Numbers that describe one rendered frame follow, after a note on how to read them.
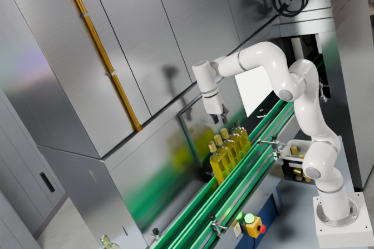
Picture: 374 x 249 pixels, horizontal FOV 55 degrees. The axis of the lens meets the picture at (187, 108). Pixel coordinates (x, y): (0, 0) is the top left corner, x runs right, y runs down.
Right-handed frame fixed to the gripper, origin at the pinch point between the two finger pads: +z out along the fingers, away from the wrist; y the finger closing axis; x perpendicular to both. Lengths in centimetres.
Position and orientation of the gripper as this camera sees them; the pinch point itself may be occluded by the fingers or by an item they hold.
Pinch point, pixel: (220, 120)
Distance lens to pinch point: 178.9
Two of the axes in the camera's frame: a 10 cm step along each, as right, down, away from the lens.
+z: 3.4, 8.5, 4.0
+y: 7.3, 0.4, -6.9
